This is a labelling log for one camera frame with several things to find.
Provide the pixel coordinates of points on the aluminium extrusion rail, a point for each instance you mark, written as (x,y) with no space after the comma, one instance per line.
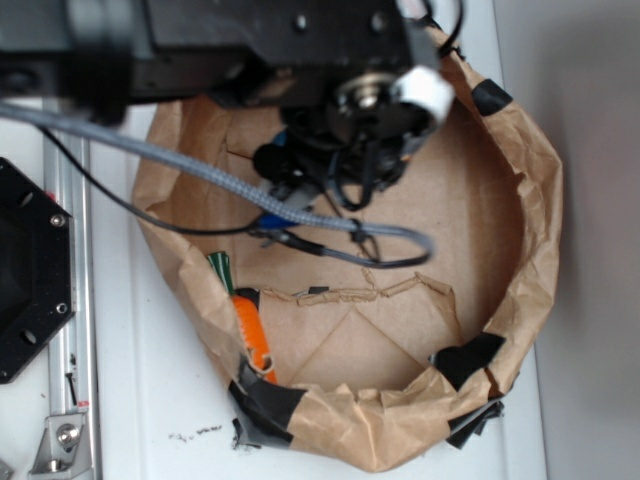
(72,362)

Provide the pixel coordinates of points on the brown paper bag bin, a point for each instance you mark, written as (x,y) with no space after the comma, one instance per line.
(374,367)

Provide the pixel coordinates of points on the metal corner bracket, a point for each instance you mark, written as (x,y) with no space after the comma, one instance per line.
(64,451)

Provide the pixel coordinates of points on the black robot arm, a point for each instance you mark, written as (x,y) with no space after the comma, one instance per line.
(92,54)

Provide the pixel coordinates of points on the orange toy carrot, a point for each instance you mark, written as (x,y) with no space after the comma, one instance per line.
(250,323)

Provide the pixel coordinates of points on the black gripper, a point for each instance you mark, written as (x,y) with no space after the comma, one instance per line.
(357,83)

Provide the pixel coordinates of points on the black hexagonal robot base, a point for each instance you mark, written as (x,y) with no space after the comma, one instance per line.
(36,279)

